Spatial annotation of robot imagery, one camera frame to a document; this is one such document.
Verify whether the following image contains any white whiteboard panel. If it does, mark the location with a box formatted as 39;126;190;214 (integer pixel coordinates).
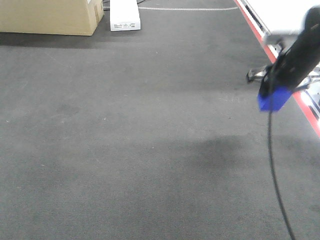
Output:
241;0;320;45

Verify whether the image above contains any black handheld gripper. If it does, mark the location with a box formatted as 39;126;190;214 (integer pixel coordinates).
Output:
258;6;320;98

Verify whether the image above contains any large open cardboard box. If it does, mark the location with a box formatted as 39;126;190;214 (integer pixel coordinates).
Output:
0;0;104;36

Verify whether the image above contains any long white product box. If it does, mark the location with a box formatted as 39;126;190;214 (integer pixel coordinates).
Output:
109;0;141;32

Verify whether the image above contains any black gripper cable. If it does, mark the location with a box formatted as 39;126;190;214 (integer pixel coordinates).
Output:
267;62;297;240

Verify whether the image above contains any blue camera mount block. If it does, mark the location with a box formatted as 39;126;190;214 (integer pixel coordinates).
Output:
257;86;293;112

